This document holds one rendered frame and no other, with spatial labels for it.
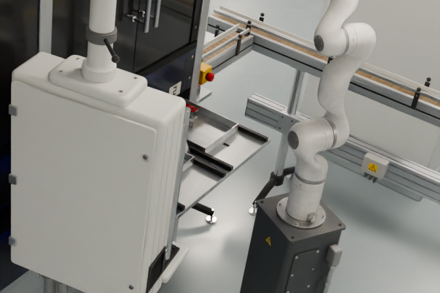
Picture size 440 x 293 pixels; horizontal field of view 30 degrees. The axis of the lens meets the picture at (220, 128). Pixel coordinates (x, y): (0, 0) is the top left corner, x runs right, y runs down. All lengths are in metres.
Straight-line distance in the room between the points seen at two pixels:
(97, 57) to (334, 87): 0.87
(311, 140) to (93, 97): 0.87
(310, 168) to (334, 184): 1.93
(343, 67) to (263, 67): 3.19
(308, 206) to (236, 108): 2.41
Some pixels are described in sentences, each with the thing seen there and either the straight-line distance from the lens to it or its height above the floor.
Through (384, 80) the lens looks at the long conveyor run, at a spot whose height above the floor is 0.93.
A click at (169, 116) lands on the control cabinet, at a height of 1.54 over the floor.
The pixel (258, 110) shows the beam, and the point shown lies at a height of 0.50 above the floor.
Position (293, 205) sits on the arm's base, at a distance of 3.08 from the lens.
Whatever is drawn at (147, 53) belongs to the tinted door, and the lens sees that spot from 3.19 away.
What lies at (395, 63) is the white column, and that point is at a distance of 4.65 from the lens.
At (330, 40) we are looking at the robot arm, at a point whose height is 1.64.
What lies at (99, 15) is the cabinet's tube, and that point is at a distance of 2.26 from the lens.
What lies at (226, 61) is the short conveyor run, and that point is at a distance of 4.06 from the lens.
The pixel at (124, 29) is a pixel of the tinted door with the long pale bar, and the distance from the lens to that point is 3.00.
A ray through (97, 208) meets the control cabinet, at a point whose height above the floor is 1.19.
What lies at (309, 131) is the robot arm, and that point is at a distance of 2.87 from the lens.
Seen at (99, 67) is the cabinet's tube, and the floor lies 1.63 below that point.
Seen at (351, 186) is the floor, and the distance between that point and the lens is 4.91.
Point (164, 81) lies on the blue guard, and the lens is 3.36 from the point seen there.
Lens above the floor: 2.77
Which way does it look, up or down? 32 degrees down
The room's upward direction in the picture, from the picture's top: 9 degrees clockwise
